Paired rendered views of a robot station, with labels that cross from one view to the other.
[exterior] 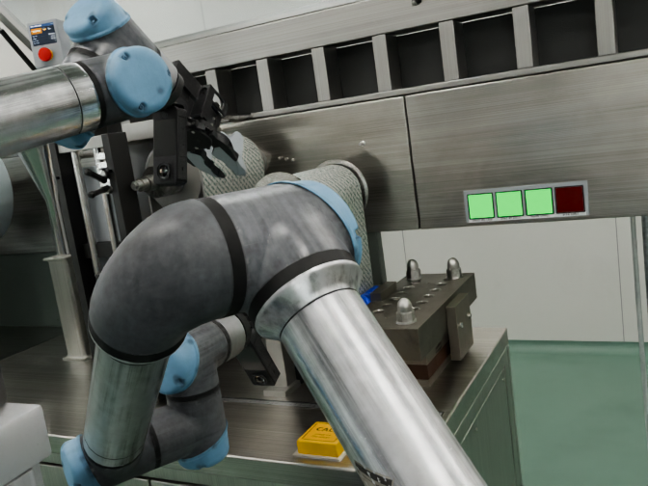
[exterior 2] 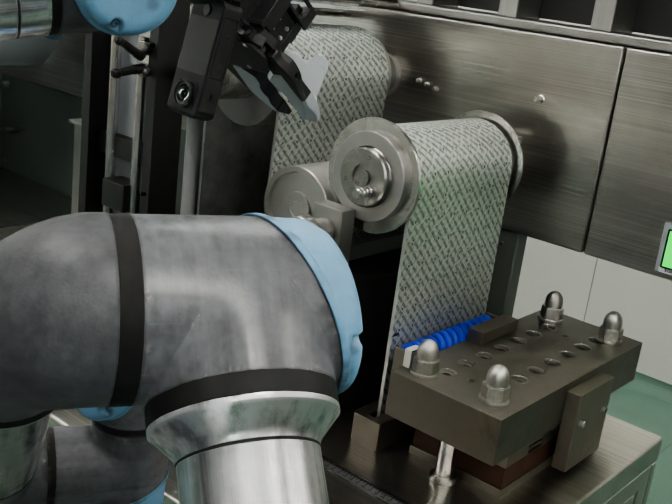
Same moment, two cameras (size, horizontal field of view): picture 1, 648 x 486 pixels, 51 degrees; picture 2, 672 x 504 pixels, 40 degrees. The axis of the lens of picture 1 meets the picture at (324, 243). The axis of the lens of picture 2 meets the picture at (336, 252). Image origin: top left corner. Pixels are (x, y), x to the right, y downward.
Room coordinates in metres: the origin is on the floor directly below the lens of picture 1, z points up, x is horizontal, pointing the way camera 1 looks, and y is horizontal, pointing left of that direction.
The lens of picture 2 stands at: (0.15, -0.11, 1.50)
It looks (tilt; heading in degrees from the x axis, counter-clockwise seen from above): 17 degrees down; 11
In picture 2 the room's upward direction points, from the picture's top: 7 degrees clockwise
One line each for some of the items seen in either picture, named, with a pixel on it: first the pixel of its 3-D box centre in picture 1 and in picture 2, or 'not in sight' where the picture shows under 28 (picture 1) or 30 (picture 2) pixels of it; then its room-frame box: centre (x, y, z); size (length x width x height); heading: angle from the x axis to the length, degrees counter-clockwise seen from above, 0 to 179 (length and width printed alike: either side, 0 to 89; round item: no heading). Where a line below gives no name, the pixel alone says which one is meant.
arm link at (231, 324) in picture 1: (217, 336); not in sight; (0.97, 0.18, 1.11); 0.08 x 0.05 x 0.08; 62
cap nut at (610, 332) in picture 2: (453, 267); (612, 325); (1.46, -0.28, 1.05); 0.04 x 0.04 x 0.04
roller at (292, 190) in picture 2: not in sight; (354, 199); (1.45, 0.12, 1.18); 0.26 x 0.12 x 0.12; 152
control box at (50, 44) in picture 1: (48, 44); not in sight; (1.56, 0.54, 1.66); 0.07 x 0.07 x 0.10; 82
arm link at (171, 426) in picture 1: (187, 426); (111, 463); (0.89, 0.22, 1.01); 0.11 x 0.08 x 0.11; 124
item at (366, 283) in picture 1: (346, 265); (448, 277); (1.36, -0.04, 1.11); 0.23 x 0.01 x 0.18; 152
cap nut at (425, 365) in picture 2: not in sight; (427, 356); (1.21, -0.04, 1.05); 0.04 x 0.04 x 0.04
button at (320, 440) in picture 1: (326, 439); not in sight; (1.00, 0.04, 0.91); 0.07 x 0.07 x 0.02; 62
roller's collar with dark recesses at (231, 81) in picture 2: (163, 180); (228, 75); (1.38, 0.30, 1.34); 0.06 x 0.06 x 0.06; 62
